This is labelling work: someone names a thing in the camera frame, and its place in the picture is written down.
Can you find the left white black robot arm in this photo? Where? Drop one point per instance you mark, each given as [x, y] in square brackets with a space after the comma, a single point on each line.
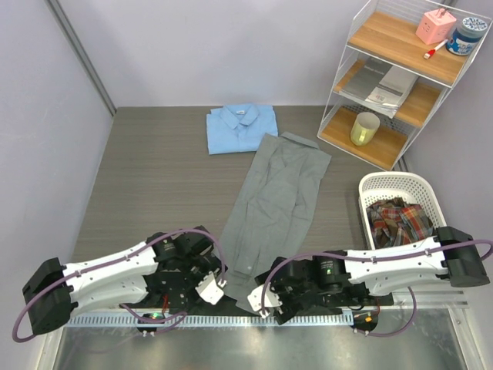
[57, 292]

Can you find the red white marker pen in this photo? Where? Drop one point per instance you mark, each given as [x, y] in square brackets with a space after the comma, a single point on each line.
[431, 52]

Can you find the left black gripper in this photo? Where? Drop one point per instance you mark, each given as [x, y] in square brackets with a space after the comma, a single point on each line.
[189, 284]

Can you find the grey long sleeve shirt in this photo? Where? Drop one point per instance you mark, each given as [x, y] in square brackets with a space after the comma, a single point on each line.
[274, 210]

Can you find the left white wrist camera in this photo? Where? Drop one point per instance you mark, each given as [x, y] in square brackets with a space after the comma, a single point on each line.
[210, 289]

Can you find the white wire wooden shelf rack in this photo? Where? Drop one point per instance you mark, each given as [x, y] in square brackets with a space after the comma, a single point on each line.
[400, 62]

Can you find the grey booklet stack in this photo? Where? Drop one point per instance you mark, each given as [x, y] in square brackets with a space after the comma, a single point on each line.
[379, 86]

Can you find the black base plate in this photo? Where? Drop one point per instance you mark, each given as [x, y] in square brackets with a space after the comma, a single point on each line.
[331, 294]

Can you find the white slotted cable duct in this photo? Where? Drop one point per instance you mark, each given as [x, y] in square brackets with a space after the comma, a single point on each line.
[120, 319]

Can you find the white plastic laundry basket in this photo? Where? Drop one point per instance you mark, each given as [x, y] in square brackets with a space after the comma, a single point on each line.
[390, 184]

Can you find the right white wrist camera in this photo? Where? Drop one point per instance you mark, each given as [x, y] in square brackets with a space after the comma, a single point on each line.
[263, 302]

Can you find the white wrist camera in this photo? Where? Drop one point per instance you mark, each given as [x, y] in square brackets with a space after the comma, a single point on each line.
[210, 289]
[263, 302]

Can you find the red plaid shirt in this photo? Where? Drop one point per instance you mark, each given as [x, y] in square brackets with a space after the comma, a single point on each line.
[395, 222]

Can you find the light blue shirt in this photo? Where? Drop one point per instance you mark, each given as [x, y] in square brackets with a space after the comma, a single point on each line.
[239, 128]

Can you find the blue white lidded jar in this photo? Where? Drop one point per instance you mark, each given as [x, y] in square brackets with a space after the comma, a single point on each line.
[467, 34]

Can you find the yellow translucent cup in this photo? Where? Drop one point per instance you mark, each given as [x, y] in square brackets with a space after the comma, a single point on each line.
[365, 126]

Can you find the pink cube power socket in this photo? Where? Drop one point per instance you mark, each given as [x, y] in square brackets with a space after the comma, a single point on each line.
[435, 26]

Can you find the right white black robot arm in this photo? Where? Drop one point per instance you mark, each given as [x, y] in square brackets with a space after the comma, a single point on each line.
[351, 278]

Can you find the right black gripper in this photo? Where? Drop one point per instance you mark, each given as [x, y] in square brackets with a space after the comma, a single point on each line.
[288, 308]

